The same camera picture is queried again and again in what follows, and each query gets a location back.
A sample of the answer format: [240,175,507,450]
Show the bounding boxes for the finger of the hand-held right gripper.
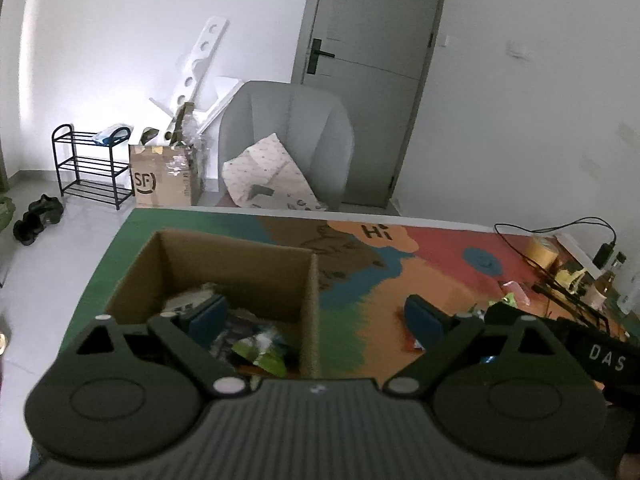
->
[484,302,543,322]

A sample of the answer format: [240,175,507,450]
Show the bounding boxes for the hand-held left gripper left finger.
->
[65,292,251,401]

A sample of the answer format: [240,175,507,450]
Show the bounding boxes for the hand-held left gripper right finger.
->
[382,294,568,398]

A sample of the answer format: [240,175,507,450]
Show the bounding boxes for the pink snack packet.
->
[499,280,531,306]

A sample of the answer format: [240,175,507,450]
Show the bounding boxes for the black and white snack packet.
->
[162,287,226,316]

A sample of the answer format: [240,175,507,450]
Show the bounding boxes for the dark green striped snack packet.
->
[232,332,288,376]

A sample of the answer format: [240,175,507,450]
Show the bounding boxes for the black folding stand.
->
[531,282,621,336]

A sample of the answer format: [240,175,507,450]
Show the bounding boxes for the yellow tape roll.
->
[525,234,560,271]

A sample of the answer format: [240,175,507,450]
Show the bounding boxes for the brown glass bottle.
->
[582,252,627,311]

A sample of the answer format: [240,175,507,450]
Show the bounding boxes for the yellow crumpled packet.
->
[555,267,588,293]

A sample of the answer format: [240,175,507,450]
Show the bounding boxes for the white power strip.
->
[555,232,598,266]

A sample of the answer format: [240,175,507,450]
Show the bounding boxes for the printed brown cardboard box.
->
[128,142,203,208]

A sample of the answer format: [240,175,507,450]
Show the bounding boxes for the dotted white cushion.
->
[221,132,328,212]

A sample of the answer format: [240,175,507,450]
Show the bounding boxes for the clear plastic wrap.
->
[170,110,208,176]

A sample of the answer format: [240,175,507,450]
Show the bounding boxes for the black shoe rack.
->
[51,124,132,211]

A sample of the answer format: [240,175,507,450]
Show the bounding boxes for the black shoe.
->
[12,212,46,246]
[27,194,65,225]

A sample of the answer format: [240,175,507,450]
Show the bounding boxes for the blue and white item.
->
[94,124,132,145]

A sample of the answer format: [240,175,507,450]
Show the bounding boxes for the grey armchair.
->
[217,80,356,211]

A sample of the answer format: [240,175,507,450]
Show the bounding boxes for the grey door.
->
[290,0,451,211]

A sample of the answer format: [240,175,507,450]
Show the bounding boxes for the white foam piece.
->
[192,76,246,136]

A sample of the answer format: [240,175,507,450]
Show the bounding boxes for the green bag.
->
[0,195,16,236]

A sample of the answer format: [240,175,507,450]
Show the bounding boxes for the white foam board with holes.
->
[148,16,230,133]

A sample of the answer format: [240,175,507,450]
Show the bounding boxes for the black cable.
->
[494,216,618,261]

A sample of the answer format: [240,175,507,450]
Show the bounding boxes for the black door handle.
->
[306,38,336,75]

